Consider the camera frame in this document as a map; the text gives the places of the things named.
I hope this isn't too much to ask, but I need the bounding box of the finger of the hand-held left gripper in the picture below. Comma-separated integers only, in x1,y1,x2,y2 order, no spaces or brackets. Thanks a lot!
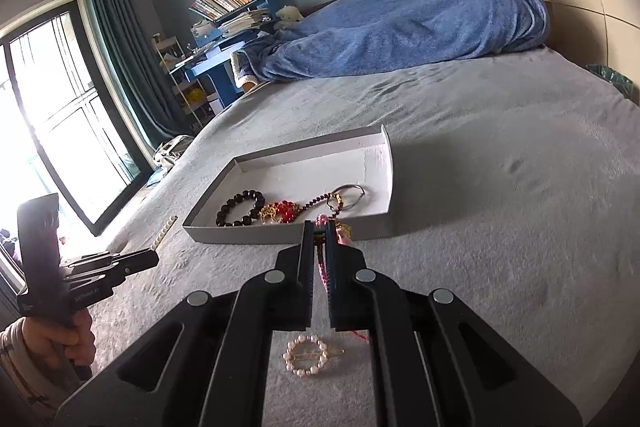
107,248,161,278
61,250,123,266

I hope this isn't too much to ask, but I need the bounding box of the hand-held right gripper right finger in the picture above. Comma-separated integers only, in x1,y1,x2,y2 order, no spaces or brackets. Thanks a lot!
325,220,584,427

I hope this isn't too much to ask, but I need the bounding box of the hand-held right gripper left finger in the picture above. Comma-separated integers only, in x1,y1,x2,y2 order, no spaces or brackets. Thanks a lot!
52,220,316,427

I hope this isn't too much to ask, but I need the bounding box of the pink woven bracelet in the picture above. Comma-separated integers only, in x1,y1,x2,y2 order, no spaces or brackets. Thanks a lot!
311,213,372,344

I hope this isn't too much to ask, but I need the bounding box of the white pearl strand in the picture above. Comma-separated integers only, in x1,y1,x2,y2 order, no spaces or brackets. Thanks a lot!
149,215,179,254

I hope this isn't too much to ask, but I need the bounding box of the red bead bracelet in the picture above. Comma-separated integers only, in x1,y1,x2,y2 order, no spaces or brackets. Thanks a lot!
259,200,307,226

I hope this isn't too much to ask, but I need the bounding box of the dark small-bead string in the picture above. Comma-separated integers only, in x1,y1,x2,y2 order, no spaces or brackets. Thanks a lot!
299,191,343,214

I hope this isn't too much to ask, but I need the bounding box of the thin dark bangle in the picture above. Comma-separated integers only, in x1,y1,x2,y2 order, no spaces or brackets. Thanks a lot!
327,183,367,212

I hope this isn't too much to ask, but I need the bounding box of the black bead bracelet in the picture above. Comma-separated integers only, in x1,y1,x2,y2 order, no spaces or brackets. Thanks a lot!
215,189,267,228

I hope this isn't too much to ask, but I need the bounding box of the shallow grey cardboard box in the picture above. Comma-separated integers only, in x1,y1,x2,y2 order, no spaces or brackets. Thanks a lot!
182,124,396,244

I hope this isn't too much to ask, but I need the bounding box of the person's left hand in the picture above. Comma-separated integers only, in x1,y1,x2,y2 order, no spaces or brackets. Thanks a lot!
24,307,97,368

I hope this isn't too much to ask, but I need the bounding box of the round pearl hair clip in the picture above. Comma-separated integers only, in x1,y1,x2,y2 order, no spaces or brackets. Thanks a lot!
284,333,347,378

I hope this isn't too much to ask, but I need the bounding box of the white bag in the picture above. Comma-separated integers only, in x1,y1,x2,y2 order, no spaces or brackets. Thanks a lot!
152,135,194,171

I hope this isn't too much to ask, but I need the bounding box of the black-framed glass door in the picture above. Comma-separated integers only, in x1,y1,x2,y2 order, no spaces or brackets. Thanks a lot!
0,0,152,238

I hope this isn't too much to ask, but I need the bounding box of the white storage rack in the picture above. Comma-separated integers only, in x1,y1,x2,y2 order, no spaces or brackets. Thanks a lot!
152,35,212,131

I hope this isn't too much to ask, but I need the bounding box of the teal curtain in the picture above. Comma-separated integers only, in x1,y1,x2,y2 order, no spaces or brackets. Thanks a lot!
80,0,195,148

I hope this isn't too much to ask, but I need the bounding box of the blue desk with shelf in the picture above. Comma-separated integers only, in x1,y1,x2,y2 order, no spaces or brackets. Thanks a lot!
169,0,282,118

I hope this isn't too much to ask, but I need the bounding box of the stack of papers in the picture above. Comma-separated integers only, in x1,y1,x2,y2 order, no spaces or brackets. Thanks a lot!
219,9,272,40

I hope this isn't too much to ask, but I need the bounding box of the white plush toy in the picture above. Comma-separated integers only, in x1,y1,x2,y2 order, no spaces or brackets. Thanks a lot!
273,5,304,32

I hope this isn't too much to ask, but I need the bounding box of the blue fleece blanket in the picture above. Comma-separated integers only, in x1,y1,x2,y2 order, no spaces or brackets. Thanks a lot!
231,0,552,84

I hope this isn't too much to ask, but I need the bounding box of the green patterned bin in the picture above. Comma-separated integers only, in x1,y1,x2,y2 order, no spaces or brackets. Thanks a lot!
584,63,639,102

